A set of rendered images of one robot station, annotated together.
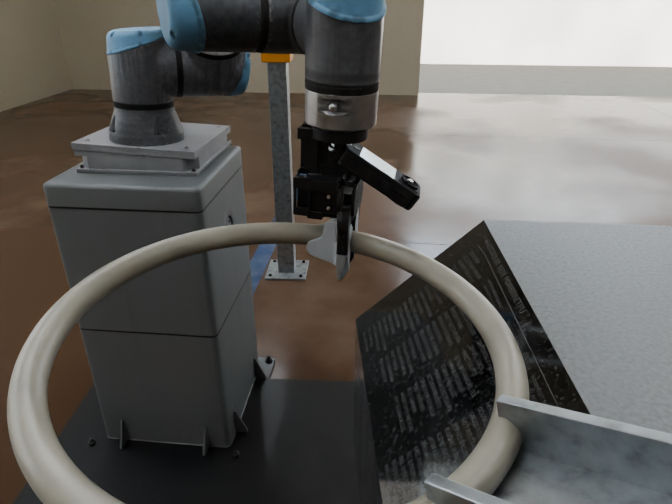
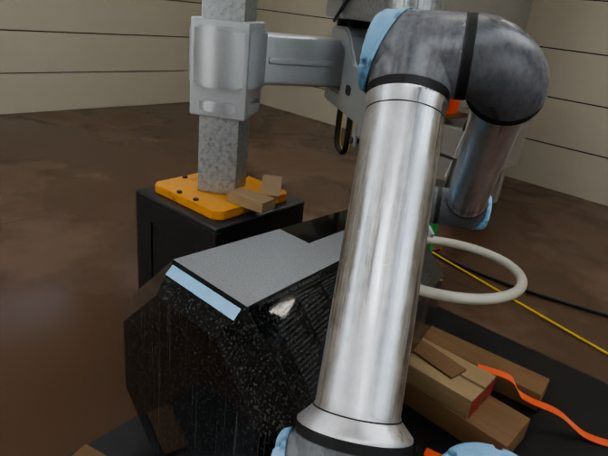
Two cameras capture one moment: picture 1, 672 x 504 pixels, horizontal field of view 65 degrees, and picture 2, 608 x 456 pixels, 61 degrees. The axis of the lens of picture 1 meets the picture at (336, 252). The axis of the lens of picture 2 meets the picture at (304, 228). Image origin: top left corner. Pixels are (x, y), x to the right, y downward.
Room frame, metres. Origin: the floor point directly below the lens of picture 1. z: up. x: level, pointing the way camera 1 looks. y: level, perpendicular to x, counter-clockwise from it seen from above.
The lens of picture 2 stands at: (1.90, 0.52, 1.66)
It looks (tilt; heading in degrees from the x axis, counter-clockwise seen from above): 23 degrees down; 215
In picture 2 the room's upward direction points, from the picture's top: 7 degrees clockwise
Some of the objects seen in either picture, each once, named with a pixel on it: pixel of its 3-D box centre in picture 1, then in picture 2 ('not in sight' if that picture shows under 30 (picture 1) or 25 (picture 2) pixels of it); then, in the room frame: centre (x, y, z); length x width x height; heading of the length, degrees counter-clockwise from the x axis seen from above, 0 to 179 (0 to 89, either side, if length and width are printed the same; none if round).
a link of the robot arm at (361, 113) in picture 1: (340, 109); not in sight; (0.67, -0.01, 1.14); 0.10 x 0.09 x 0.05; 168
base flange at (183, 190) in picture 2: not in sight; (222, 190); (0.16, -1.21, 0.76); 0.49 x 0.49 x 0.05; 87
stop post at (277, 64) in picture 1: (282, 166); not in sight; (2.35, 0.24, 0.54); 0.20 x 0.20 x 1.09; 87
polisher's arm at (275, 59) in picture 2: not in sight; (269, 58); (-0.02, -1.12, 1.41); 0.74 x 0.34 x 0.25; 153
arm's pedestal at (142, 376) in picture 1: (173, 295); not in sight; (1.40, 0.50, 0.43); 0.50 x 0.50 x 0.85; 84
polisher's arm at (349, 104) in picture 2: not in sight; (368, 84); (-0.25, -0.71, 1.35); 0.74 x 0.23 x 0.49; 48
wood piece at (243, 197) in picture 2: not in sight; (251, 200); (0.22, -0.96, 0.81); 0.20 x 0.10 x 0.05; 95
